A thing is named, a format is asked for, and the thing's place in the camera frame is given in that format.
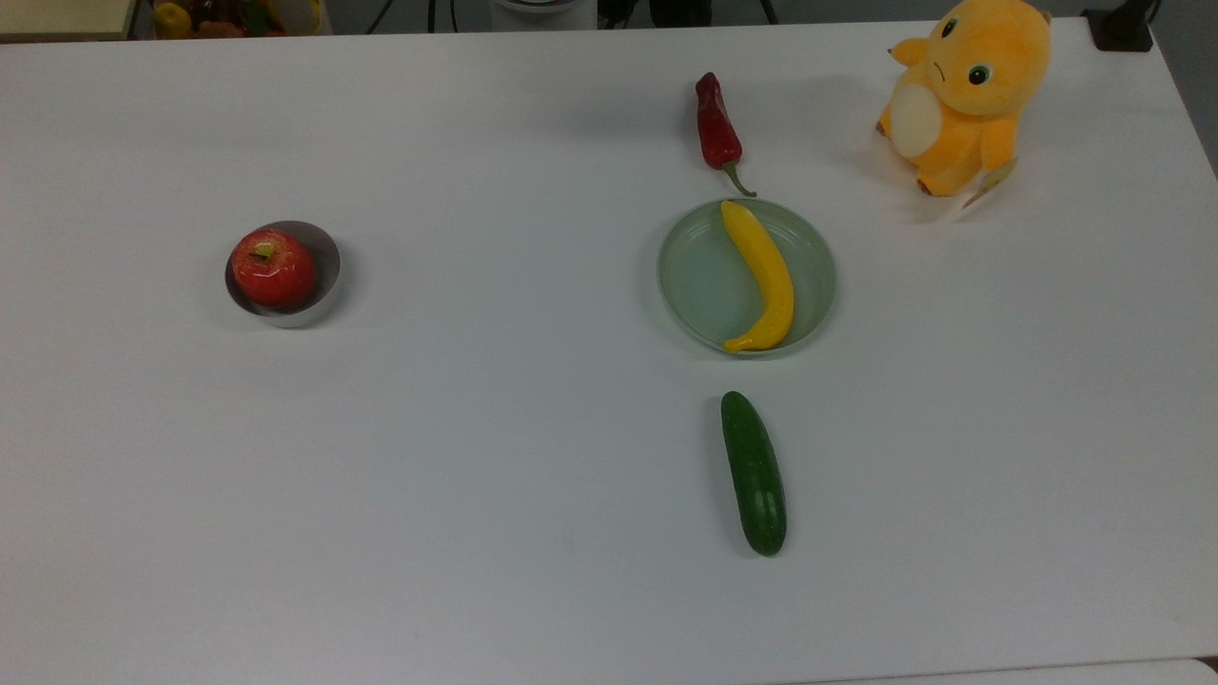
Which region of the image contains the black stand base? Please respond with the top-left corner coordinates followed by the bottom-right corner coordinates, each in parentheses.
top-left (1083, 0), bottom-right (1157, 52)

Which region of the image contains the paper tag on plush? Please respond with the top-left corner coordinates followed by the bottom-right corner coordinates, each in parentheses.
top-left (961, 157), bottom-right (1019, 210)

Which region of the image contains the red toy apple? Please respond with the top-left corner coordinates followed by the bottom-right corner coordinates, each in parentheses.
top-left (231, 228), bottom-right (317, 309)

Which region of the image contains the beige wooden shelf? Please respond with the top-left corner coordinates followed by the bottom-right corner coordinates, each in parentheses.
top-left (0, 0), bottom-right (139, 41)

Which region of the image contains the pale green plastic plate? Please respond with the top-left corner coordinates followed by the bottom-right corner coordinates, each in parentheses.
top-left (658, 198), bottom-right (837, 360)

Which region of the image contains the red toy chili pepper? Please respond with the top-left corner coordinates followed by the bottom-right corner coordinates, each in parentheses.
top-left (695, 72), bottom-right (757, 198)

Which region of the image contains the box of toy fruit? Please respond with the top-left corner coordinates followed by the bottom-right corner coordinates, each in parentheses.
top-left (150, 0), bottom-right (329, 39)

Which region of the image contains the small grey bowl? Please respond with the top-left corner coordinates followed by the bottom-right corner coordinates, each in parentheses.
top-left (225, 221), bottom-right (342, 329)

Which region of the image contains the green toy cucumber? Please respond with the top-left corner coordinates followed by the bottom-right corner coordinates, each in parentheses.
top-left (720, 391), bottom-right (788, 558)

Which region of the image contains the yellow toy banana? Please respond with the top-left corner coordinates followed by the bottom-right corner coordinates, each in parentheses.
top-left (719, 200), bottom-right (796, 354)

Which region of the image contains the orange plush toy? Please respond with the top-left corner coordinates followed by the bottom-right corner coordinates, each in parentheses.
top-left (875, 0), bottom-right (1053, 198)

